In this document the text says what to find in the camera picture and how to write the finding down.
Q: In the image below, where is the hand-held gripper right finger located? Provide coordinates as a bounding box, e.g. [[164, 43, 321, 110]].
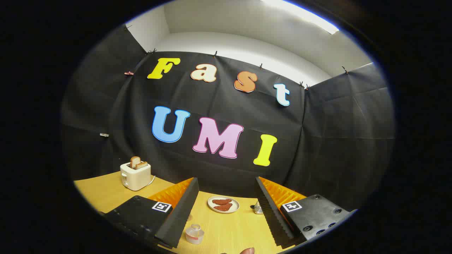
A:
[[255, 176, 358, 249]]

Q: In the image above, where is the white round plate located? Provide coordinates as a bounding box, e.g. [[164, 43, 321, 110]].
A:
[[207, 196, 240, 214]]

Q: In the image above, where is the wooden table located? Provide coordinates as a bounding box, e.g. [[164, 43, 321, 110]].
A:
[[73, 172, 295, 254]]

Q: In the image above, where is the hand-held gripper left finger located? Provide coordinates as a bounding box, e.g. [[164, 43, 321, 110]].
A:
[[102, 177, 200, 249]]

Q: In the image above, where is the cream toaster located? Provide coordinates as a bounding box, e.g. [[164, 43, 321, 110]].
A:
[[120, 162, 151, 191]]

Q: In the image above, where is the black backdrop cloth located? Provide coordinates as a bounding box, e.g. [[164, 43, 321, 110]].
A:
[[60, 25, 395, 212]]

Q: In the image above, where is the clear glass juice bottle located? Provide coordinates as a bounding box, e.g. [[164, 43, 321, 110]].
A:
[[185, 224, 205, 245]]

